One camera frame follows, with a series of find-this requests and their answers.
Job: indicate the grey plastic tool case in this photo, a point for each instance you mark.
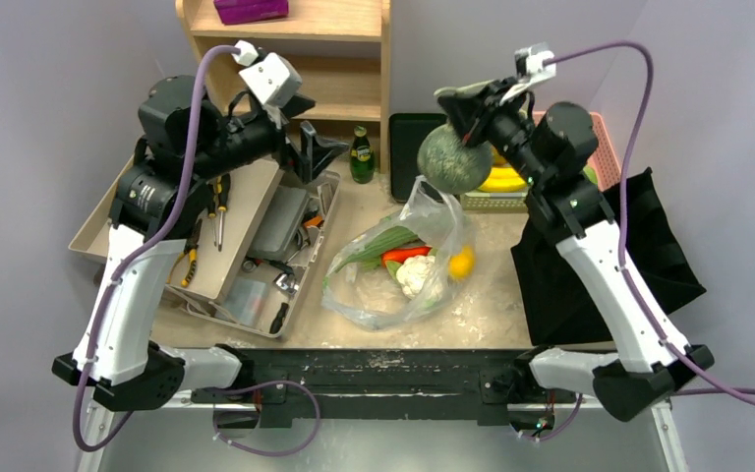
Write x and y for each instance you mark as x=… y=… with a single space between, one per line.
x=279 y=224

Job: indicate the orange hex key set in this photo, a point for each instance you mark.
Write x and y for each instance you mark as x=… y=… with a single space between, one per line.
x=315 y=222

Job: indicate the yellow toy banana lower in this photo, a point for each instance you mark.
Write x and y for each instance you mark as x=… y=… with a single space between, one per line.
x=503 y=185

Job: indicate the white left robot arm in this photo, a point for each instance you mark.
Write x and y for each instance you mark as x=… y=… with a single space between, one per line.
x=157 y=207

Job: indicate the black yellow large screwdriver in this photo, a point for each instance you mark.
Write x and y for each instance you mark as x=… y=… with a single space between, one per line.
x=222 y=190

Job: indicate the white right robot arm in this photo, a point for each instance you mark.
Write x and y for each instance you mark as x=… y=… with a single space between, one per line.
x=652 y=359

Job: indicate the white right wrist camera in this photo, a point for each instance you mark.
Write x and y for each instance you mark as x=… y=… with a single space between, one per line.
x=533 y=66

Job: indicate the black yellow small screwdriver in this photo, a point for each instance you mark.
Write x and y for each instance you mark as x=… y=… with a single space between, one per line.
x=211 y=210

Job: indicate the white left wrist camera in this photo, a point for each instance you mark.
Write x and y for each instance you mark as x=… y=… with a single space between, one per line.
x=271 y=78

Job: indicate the orange toy carrot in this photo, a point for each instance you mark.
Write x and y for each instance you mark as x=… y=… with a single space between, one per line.
x=400 y=255

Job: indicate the pink plastic basket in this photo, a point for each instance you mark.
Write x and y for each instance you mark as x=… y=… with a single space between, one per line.
x=602 y=150

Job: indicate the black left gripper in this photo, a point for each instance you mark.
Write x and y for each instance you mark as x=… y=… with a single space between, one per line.
x=315 y=152

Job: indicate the black plastic tray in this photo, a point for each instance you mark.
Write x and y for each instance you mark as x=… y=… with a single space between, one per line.
x=406 y=132

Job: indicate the green toy fruit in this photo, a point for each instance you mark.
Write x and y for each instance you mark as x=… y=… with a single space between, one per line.
x=592 y=174

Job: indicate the green netted toy melon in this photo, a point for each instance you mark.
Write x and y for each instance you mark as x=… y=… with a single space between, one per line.
x=449 y=166

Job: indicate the wooden shelf unit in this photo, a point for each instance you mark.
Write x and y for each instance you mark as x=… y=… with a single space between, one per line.
x=340 y=48

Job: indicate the purple box on shelf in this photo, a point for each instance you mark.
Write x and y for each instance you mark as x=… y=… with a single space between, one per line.
x=238 y=12

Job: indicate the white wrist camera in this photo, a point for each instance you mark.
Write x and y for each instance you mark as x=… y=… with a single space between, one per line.
x=533 y=66
x=271 y=78

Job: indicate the yellow black pliers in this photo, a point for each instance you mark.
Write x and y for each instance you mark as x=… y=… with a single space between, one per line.
x=190 y=255

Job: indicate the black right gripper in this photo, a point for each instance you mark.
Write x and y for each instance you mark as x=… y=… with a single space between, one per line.
x=482 y=114

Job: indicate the clear plastic grocery bag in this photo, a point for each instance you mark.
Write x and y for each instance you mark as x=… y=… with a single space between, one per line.
x=367 y=293

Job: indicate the green plastic basket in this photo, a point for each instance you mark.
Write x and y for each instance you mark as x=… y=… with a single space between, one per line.
x=494 y=202

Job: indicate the yellow toy bell pepper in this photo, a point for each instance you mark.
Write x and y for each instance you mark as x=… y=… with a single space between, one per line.
x=462 y=264

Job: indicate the white toy cauliflower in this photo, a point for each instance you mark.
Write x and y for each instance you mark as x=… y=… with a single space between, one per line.
x=422 y=276

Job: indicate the green perrier glass bottle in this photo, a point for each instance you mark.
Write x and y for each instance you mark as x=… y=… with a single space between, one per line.
x=362 y=158

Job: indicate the beige plastic toolbox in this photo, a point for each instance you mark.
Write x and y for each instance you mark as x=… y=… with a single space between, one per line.
x=257 y=280

